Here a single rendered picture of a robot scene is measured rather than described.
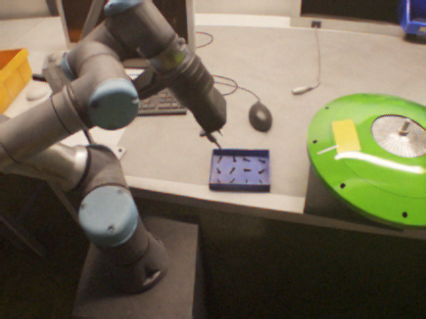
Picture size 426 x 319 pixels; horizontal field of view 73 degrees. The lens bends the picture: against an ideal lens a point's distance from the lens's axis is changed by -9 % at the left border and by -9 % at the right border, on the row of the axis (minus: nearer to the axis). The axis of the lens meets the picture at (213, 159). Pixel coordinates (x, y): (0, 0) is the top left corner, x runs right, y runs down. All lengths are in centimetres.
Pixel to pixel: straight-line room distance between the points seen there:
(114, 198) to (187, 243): 23
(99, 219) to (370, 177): 42
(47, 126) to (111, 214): 18
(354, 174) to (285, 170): 23
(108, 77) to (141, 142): 44
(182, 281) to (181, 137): 34
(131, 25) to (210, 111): 19
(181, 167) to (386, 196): 43
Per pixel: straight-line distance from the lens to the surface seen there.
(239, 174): 69
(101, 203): 52
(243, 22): 132
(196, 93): 51
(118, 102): 37
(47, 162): 55
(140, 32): 47
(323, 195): 66
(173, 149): 76
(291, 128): 80
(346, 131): 56
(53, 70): 62
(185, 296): 64
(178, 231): 70
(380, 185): 51
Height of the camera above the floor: 145
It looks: 48 degrees down
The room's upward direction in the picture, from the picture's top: 6 degrees counter-clockwise
